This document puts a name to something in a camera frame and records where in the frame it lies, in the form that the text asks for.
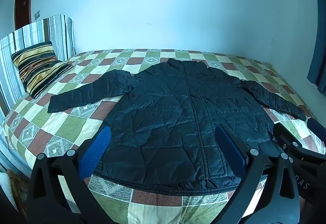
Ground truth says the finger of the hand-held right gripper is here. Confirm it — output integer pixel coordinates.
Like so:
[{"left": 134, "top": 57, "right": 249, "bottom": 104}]
[
  {"left": 273, "top": 121, "right": 304, "bottom": 153},
  {"left": 306, "top": 117, "right": 326, "bottom": 150}
]

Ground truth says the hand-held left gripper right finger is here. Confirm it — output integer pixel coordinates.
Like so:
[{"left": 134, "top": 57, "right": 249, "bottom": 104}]
[{"left": 215, "top": 124, "right": 301, "bottom": 224}]

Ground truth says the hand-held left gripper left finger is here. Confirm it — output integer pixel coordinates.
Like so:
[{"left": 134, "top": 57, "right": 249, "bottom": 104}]
[{"left": 25, "top": 126, "right": 115, "bottom": 224}]

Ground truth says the black quilted jacket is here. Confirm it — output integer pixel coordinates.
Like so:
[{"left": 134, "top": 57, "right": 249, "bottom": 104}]
[{"left": 47, "top": 58, "right": 307, "bottom": 192}]

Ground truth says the checkered bed blanket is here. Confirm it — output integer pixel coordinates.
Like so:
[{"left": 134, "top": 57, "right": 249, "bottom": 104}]
[{"left": 2, "top": 48, "right": 316, "bottom": 224}]

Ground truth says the blue curtain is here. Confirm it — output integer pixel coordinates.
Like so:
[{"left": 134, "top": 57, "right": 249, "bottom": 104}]
[{"left": 307, "top": 0, "right": 326, "bottom": 92}]

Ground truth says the striped mattress side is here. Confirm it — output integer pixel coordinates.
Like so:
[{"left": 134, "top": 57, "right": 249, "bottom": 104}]
[{"left": 0, "top": 122, "right": 31, "bottom": 179}]

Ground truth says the wooden bedside furniture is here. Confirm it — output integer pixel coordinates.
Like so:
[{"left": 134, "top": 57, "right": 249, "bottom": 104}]
[{"left": 6, "top": 169, "right": 29, "bottom": 217}]

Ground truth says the striped yellow black pillow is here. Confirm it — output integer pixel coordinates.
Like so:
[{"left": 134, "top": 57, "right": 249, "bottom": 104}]
[{"left": 11, "top": 41, "right": 74, "bottom": 99}]

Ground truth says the striped headboard cushion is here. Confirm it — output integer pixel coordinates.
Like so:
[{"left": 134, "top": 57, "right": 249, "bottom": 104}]
[{"left": 0, "top": 14, "right": 76, "bottom": 117}]

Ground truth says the brown wooden door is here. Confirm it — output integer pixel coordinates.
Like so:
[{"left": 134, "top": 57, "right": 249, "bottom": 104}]
[{"left": 14, "top": 0, "right": 34, "bottom": 30}]

